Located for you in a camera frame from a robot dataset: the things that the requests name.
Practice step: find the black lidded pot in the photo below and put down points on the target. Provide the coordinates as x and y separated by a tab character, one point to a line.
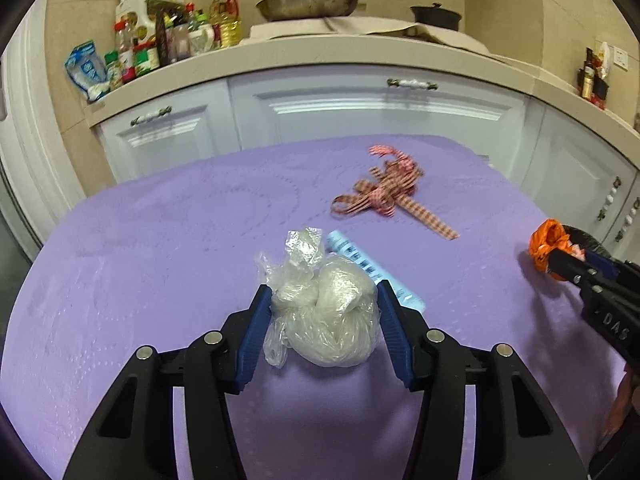
435	16

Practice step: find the group of condiment bottles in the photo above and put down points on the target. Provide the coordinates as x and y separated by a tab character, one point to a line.
145	55

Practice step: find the red checked ribbon bow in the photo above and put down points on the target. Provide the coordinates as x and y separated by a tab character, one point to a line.
385	192

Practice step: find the purple tablecloth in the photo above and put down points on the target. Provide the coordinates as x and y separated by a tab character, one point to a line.
150	260

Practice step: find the clear knotted plastic bag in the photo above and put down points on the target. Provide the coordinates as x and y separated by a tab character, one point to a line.
330	320

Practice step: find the blue and white pouch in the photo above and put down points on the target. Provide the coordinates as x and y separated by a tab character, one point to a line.
87	70

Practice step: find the white kitchen cabinet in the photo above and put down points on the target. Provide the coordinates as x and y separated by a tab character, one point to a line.
325	115

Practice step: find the white wall socket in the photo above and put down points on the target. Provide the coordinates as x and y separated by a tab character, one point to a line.
622	57

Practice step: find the small light blue tube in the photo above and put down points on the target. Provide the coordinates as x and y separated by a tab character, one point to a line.
360	255

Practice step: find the small orange plastic bag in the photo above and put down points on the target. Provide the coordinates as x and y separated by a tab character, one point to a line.
545	240

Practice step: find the beige stove cover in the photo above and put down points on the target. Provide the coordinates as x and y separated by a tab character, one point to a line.
370	27

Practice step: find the yellow cooking oil bottle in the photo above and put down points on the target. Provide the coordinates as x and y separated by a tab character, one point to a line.
225	20

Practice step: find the black counter container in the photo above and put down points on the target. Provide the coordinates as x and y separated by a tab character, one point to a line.
601	94

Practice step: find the trash bin with black liner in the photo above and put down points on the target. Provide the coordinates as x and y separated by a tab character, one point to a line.
582	237

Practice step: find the person's right forearm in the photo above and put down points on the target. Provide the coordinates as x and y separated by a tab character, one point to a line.
622	400

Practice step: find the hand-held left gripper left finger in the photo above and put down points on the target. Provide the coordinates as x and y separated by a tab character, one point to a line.
255	330

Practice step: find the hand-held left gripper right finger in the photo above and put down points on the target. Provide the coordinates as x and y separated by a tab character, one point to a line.
395	330

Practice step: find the dark glass bottle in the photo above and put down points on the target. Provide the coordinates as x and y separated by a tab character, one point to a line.
587	75

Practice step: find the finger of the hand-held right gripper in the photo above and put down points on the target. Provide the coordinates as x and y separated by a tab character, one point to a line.
572	272
602	267

